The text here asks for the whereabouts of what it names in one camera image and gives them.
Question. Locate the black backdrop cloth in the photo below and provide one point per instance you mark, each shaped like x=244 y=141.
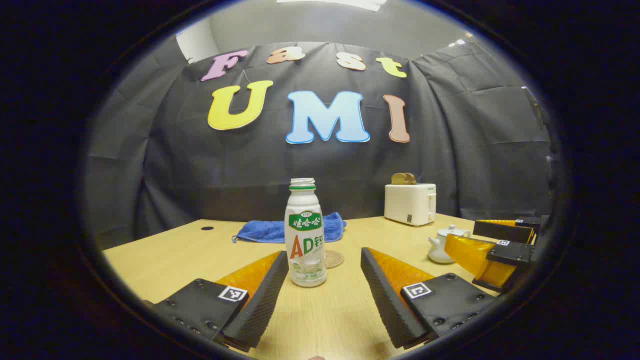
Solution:
x=200 y=165

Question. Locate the white ceramic teacup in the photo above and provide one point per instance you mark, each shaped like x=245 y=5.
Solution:
x=437 y=252

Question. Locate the round cork coaster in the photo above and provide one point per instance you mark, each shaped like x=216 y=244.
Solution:
x=335 y=260

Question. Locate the blue towel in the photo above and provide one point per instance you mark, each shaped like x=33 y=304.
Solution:
x=265 y=231

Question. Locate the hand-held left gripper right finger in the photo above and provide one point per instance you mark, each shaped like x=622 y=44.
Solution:
x=387 y=300

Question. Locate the white water bottle green label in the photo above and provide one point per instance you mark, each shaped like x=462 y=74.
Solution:
x=305 y=240

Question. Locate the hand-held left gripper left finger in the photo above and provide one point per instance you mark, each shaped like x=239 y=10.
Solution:
x=265 y=300

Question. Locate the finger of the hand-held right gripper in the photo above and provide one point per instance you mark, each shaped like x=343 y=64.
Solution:
x=500 y=231
x=510 y=254

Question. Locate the white toaster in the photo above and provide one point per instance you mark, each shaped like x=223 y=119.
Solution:
x=407 y=205

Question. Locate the brown toast slice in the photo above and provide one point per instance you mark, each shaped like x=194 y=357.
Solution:
x=411 y=179
x=398 y=179

